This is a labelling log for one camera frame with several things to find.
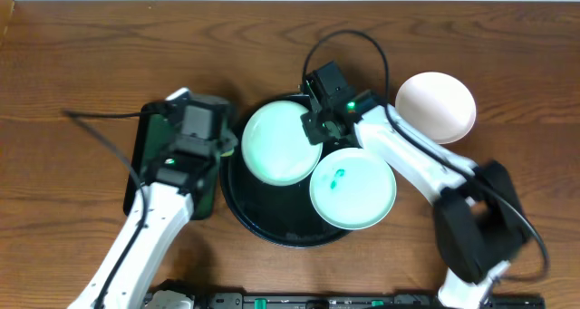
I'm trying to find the green sponge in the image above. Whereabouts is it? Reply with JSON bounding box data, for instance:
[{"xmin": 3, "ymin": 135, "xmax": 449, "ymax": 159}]
[{"xmin": 221, "ymin": 148, "xmax": 235, "ymax": 158}]

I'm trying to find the black cable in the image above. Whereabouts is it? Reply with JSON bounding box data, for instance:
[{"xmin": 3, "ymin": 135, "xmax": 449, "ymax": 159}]
[
  {"xmin": 301, "ymin": 29, "xmax": 551, "ymax": 283},
  {"xmin": 62, "ymin": 109, "xmax": 182, "ymax": 309}
]

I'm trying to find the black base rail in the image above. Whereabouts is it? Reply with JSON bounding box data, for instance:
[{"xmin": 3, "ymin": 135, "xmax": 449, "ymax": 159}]
[{"xmin": 144, "ymin": 290, "xmax": 547, "ymax": 309}]

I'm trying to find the right black cable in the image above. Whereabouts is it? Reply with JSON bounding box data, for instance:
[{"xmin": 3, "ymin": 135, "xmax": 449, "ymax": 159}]
[{"xmin": 301, "ymin": 29, "xmax": 551, "ymax": 283}]

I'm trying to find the mint green plate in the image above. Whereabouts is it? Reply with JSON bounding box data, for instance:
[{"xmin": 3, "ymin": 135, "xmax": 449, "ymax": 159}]
[
  {"xmin": 309, "ymin": 148, "xmax": 397, "ymax": 230},
  {"xmin": 241, "ymin": 101, "xmax": 323, "ymax": 187}
]

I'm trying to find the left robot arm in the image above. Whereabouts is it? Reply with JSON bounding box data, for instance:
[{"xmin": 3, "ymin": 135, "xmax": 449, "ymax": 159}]
[{"xmin": 71, "ymin": 100, "xmax": 237, "ymax": 308}]

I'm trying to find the left black cable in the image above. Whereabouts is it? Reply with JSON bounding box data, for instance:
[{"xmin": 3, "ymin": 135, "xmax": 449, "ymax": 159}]
[{"xmin": 62, "ymin": 109, "xmax": 182, "ymax": 309}]

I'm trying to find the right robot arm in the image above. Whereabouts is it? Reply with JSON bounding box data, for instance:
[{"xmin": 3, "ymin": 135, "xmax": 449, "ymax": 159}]
[{"xmin": 302, "ymin": 92, "xmax": 536, "ymax": 308}]

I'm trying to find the white plate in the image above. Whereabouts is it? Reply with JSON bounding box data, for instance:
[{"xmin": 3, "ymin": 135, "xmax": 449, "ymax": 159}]
[{"xmin": 395, "ymin": 72, "xmax": 477, "ymax": 144}]

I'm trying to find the rectangular black tray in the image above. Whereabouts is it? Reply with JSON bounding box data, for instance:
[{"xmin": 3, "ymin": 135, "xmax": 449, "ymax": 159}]
[{"xmin": 131, "ymin": 96, "xmax": 237, "ymax": 220}]

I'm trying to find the round black tray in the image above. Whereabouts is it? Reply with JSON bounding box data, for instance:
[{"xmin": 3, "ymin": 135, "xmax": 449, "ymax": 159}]
[{"xmin": 218, "ymin": 93, "xmax": 363, "ymax": 249}]

